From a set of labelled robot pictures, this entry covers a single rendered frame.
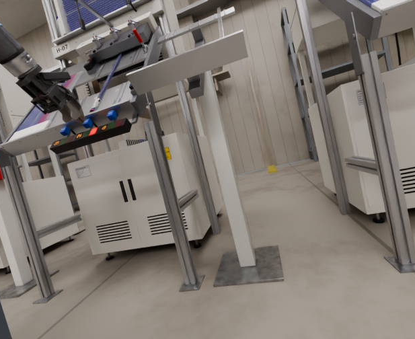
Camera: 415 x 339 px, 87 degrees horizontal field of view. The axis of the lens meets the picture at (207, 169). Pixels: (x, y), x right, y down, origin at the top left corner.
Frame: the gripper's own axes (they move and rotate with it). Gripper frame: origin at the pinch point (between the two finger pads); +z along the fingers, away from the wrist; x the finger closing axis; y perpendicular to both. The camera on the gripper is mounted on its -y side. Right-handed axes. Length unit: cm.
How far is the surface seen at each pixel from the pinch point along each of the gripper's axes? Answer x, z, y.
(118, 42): 2, -3, -56
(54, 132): -18.0, 3.1, -2.5
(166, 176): 24.7, 22.9, 17.4
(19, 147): -39.4, 4.7, -2.5
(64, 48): -43, -6, -81
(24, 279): -83, 61, 36
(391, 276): 87, 50, 51
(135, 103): 20.7, 2.7, -2.4
